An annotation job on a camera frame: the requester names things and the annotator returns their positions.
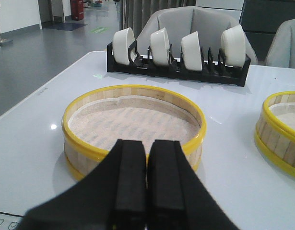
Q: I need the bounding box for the right grey chair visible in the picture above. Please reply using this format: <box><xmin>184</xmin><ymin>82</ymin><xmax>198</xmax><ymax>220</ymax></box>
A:
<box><xmin>265</xmin><ymin>19</ymin><xmax>295</xmax><ymax>69</ymax></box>

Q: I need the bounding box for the white bowl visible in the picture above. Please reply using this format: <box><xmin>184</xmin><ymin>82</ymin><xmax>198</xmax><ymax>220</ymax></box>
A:
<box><xmin>150</xmin><ymin>27</ymin><xmax>170</xmax><ymax>66</ymax></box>
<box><xmin>221</xmin><ymin>24</ymin><xmax>246</xmax><ymax>67</ymax></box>
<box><xmin>113</xmin><ymin>27</ymin><xmax>135</xmax><ymax>65</ymax></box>
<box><xmin>181</xmin><ymin>31</ymin><xmax>202</xmax><ymax>71</ymax></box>

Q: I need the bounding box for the grey chair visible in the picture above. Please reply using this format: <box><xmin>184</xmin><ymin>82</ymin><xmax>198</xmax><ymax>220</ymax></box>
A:
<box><xmin>135</xmin><ymin>6</ymin><xmax>258</xmax><ymax>65</ymax></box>
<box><xmin>265</xmin><ymin>19</ymin><xmax>295</xmax><ymax>69</ymax></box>

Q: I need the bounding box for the red fire extinguisher box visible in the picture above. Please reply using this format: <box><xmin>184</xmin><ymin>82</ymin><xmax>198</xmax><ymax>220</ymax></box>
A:
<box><xmin>70</xmin><ymin>0</ymin><xmax>84</xmax><ymax>20</ymax></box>

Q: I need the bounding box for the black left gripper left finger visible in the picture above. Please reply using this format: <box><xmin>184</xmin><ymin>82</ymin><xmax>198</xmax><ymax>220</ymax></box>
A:
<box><xmin>19</xmin><ymin>139</ymin><xmax>146</xmax><ymax>230</ymax></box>

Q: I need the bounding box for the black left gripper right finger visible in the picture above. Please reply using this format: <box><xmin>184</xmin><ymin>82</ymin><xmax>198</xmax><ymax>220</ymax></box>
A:
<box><xmin>147</xmin><ymin>140</ymin><xmax>238</xmax><ymax>230</ymax></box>

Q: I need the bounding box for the bamboo steamer tier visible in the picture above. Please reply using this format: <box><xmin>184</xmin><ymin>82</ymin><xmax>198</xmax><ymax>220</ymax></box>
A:
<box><xmin>254</xmin><ymin>91</ymin><xmax>295</xmax><ymax>178</ymax></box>
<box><xmin>62</xmin><ymin>85</ymin><xmax>207</xmax><ymax>180</ymax></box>

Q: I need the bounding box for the black dish rack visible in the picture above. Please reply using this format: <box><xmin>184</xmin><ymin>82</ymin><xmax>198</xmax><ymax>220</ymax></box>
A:
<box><xmin>107</xmin><ymin>41</ymin><xmax>251</xmax><ymax>87</ymax></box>

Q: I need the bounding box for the left grey chair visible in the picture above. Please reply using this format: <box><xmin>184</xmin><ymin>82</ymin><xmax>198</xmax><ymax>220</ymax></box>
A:
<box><xmin>135</xmin><ymin>6</ymin><xmax>258</xmax><ymax>65</ymax></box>

